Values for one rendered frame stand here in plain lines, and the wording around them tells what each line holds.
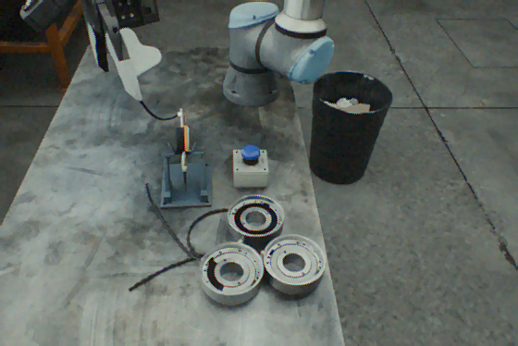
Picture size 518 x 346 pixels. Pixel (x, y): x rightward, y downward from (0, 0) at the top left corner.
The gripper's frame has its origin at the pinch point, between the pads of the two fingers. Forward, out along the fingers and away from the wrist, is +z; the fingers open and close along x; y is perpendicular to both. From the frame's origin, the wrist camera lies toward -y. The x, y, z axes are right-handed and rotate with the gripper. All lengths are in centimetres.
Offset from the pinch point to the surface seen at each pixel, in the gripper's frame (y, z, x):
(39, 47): 12, 44, 207
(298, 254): 19.0, 31.8, -16.2
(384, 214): 108, 106, 45
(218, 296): 3.1, 31.2, -16.5
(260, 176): 24.0, 27.4, 3.1
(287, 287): 13.3, 32.2, -20.7
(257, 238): 14.5, 29.6, -10.3
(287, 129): 41, 28, 17
